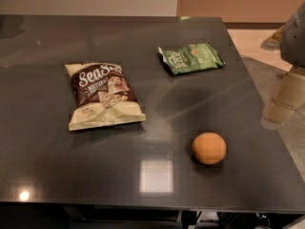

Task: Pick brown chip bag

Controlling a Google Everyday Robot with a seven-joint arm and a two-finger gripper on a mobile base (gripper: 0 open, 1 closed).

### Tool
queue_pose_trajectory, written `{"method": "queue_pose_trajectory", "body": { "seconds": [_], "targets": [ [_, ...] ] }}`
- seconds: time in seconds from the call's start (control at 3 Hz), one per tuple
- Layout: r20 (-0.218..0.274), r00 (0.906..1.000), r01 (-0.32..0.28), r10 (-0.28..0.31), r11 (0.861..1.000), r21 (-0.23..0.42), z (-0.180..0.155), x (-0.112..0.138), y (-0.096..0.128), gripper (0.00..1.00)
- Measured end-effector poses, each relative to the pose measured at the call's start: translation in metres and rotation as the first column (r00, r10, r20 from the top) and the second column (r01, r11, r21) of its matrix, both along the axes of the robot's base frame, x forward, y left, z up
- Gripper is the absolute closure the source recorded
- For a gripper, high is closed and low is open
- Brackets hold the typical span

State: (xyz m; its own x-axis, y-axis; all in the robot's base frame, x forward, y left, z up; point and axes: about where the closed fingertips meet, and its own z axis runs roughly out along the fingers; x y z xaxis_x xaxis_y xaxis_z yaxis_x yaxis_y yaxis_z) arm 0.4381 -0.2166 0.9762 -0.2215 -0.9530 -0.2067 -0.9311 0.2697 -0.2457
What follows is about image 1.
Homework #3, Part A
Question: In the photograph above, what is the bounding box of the brown and cream chip bag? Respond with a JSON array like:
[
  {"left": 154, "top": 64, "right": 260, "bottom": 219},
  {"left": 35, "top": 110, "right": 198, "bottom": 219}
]
[{"left": 65, "top": 62, "right": 146, "bottom": 131}]

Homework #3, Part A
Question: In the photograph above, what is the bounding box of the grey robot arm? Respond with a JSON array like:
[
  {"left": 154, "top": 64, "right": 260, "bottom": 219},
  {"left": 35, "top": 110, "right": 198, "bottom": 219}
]
[{"left": 261, "top": 3, "right": 305, "bottom": 129}]

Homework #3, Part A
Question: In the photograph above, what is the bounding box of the green chip bag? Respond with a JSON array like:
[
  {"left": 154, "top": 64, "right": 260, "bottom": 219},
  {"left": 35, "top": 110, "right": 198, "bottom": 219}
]
[{"left": 158, "top": 43, "right": 225, "bottom": 75}]

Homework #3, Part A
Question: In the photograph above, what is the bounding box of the orange fruit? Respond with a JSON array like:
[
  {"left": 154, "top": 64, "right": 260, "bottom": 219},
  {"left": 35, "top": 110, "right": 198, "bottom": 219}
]
[{"left": 192, "top": 133, "right": 227, "bottom": 165}]

